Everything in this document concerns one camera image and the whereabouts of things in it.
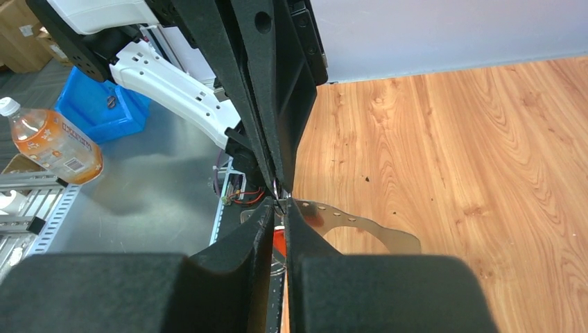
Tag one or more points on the cardboard boxes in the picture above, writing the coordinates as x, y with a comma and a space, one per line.
24, 47

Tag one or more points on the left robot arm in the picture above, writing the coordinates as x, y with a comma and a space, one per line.
103, 39

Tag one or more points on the red-headed key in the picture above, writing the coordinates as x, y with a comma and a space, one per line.
279, 242

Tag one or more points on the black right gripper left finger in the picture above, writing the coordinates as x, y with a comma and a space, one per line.
223, 288

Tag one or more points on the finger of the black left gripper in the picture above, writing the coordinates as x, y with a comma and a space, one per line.
283, 64
223, 31

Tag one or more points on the orange labelled bottle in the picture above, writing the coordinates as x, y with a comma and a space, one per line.
54, 143

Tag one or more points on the blue plastic bin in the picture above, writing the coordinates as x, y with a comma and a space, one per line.
103, 111

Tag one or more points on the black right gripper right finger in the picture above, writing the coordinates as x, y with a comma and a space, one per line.
332, 292

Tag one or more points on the metal key organizer plate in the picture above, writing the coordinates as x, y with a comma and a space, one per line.
358, 225

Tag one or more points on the aluminium frame with white part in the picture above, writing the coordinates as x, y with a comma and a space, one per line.
33, 207

